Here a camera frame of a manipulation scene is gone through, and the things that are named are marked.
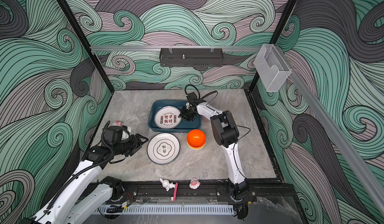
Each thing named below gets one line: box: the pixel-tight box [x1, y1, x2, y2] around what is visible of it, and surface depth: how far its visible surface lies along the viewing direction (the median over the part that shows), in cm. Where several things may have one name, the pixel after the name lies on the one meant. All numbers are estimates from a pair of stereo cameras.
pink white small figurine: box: [189, 177, 201, 190], surface depth 75 cm
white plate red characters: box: [154, 106, 182, 129], surface depth 105 cm
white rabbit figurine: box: [159, 178, 176, 192], surface depth 75 cm
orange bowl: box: [186, 129, 207, 150], surface depth 86 cm
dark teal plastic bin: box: [147, 99, 202, 133], surface depth 99 cm
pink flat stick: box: [173, 182, 178, 202], surface depth 71 cm
